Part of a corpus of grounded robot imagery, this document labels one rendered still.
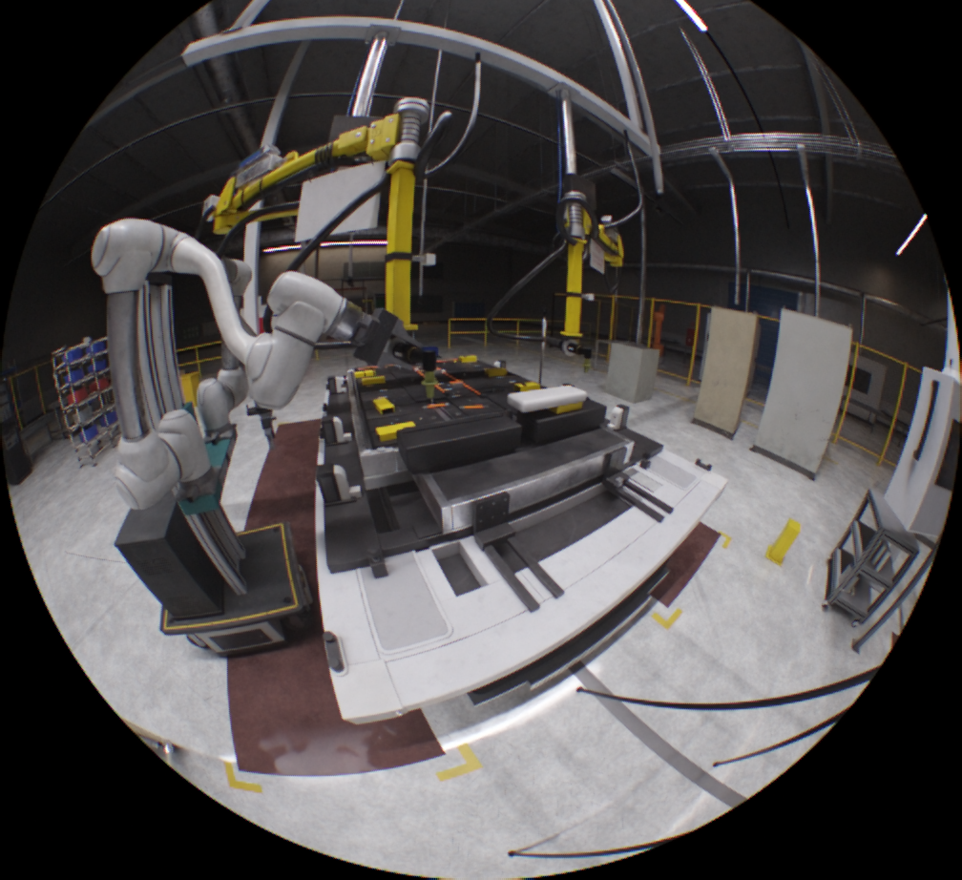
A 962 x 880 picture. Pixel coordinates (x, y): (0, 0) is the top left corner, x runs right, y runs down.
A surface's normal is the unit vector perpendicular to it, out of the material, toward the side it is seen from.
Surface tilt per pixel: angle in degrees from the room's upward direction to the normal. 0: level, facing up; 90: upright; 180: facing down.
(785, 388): 90
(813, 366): 90
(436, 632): 0
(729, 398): 90
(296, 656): 0
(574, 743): 0
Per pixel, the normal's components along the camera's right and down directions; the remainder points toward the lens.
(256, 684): 0.03, -0.95
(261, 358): 0.16, -0.01
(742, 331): -0.89, 0.12
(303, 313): 0.61, 0.29
